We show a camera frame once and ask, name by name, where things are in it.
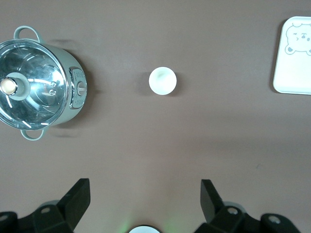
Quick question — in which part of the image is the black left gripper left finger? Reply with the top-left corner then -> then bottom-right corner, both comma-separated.
0,178 -> 91,233

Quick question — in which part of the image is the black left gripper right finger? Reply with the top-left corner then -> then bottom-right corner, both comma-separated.
194,179 -> 301,233

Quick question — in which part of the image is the white cup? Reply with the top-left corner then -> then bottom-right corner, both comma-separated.
148,67 -> 177,95

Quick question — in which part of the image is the brown table cover mat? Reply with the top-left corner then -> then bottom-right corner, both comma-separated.
0,0 -> 311,233

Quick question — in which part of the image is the glass pot lid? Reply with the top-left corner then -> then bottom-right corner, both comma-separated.
0,40 -> 68,129

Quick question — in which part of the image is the grey pot with glass lid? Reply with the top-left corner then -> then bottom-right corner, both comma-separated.
0,25 -> 87,141

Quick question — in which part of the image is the cream tray with bear print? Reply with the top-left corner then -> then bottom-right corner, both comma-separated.
272,16 -> 311,95

